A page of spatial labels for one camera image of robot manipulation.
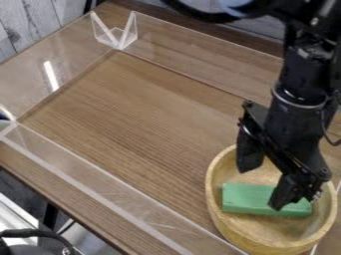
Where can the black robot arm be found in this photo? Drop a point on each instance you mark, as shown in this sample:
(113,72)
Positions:
(311,40)

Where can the green rectangular block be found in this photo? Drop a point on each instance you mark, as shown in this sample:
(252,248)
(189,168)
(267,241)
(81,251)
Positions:
(246,198)

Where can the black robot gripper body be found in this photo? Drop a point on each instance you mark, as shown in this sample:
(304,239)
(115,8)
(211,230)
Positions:
(288,128)

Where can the clear acrylic tray wall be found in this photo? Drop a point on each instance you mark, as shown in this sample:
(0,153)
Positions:
(116,109)

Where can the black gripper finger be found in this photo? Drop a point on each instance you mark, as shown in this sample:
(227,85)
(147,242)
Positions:
(248,152)
(286,193)

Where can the black table leg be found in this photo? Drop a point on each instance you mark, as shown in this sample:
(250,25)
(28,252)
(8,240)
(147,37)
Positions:
(49,218)

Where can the brown wooden bowl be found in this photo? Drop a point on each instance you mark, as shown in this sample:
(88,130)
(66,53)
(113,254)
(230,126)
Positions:
(259,234)

